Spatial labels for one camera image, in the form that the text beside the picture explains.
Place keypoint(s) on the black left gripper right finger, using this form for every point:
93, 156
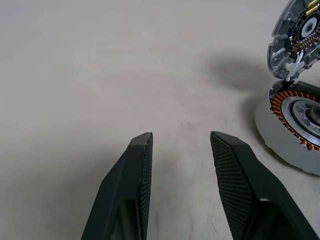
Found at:
245, 190

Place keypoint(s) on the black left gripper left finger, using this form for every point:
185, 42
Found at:
120, 195

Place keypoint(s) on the grey motor base copper windings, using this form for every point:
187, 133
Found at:
265, 130

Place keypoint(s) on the grey motor cover circuit board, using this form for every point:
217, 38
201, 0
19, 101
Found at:
285, 25

